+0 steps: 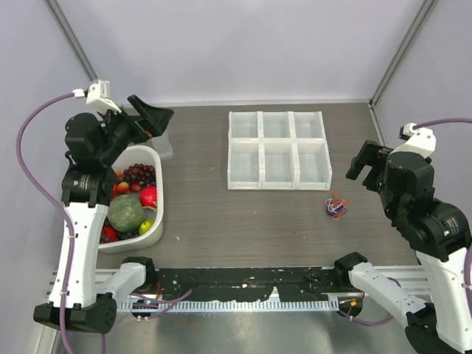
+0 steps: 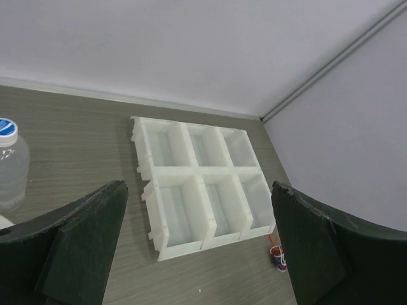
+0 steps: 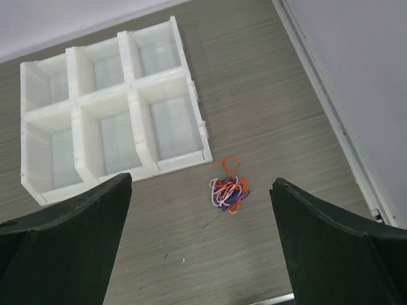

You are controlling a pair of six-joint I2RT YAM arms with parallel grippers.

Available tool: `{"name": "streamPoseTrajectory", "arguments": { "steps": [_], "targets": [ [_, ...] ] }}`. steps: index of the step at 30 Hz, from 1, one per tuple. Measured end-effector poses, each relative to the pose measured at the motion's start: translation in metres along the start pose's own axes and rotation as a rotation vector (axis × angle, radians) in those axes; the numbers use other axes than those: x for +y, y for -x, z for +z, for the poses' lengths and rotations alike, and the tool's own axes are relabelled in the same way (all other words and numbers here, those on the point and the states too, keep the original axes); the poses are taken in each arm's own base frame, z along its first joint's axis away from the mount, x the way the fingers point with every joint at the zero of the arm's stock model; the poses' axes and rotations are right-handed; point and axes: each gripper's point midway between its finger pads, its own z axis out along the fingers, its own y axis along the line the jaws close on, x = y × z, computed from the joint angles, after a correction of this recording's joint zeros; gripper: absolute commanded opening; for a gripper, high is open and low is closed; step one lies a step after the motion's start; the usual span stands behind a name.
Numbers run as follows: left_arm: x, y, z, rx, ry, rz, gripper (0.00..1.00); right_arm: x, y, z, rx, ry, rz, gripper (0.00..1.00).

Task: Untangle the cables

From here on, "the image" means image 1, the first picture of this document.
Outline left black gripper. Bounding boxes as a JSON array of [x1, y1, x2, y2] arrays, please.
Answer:
[[100, 95, 174, 164]]

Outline orange wire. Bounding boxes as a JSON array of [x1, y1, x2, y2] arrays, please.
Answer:
[[327, 191, 350, 221]]

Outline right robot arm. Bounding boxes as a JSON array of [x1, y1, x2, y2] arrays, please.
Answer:
[[333, 140, 471, 353]]

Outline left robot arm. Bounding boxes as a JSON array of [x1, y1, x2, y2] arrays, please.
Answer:
[[33, 95, 174, 335]]

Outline clear plastic water bottle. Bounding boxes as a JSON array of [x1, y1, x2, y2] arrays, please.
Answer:
[[151, 131, 173, 160]]

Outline white fruit basket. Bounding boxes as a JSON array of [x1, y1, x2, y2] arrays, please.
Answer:
[[99, 145, 164, 253]]

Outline purple grape bunch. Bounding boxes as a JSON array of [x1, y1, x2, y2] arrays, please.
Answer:
[[115, 164, 156, 187]]

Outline red apple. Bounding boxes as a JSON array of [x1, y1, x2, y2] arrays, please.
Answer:
[[139, 186, 158, 208]]

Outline green melon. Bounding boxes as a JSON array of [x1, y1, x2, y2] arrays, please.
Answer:
[[107, 195, 145, 232]]

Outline white six-compartment organizer tray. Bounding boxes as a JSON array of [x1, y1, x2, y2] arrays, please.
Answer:
[[227, 111, 333, 191]]

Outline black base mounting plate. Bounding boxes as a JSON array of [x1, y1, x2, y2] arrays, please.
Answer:
[[135, 267, 359, 302]]

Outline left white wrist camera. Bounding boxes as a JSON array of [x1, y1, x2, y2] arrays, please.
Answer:
[[72, 79, 122, 114]]

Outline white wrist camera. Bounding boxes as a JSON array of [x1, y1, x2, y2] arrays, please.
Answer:
[[394, 123, 437, 159], [72, 79, 122, 114]]

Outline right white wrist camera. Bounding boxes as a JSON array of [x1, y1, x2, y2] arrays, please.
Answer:
[[394, 123, 437, 159]]

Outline white slotted cable duct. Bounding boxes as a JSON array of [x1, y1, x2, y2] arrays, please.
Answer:
[[116, 298, 339, 311]]

